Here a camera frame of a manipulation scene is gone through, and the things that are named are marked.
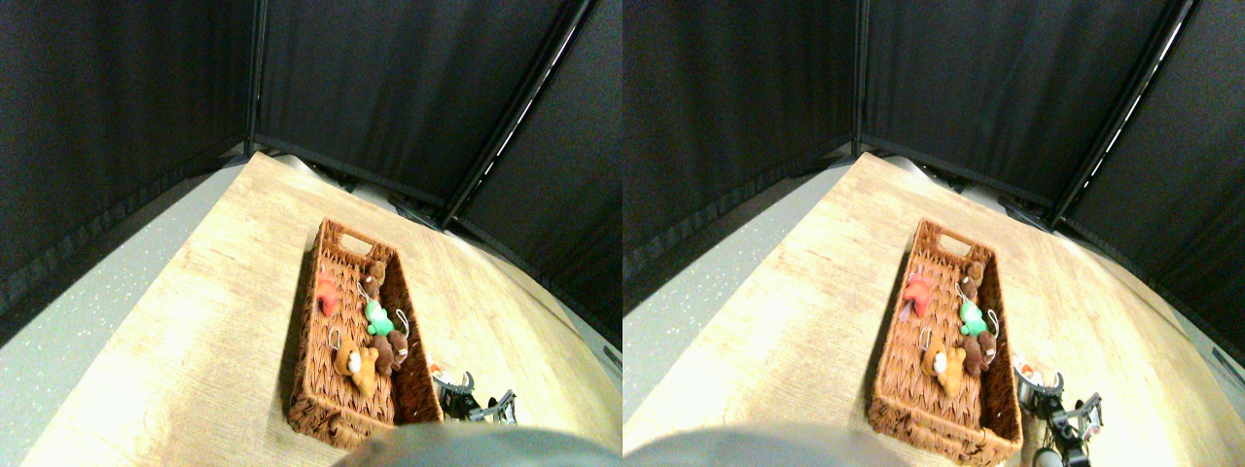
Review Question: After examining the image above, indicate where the green plush toy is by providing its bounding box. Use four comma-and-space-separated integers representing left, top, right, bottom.
357, 284, 396, 338
953, 284, 992, 338

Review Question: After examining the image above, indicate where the brown wicker basket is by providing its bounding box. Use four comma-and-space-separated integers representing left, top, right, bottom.
287, 218, 445, 450
868, 219, 1025, 466

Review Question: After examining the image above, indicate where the orange bear plush toy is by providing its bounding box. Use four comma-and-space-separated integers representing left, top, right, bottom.
916, 328, 970, 399
328, 328, 381, 396

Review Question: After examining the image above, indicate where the black curtain stand pole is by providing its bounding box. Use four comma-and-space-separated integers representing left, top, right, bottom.
852, 0, 872, 157
1044, 0, 1199, 231
436, 0, 600, 230
245, 0, 269, 155

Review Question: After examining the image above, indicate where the dark brown plush toy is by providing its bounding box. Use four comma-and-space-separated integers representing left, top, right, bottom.
963, 309, 1002, 379
370, 309, 410, 379

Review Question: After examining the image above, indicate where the black bracket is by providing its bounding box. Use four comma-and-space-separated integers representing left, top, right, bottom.
1068, 392, 1106, 440

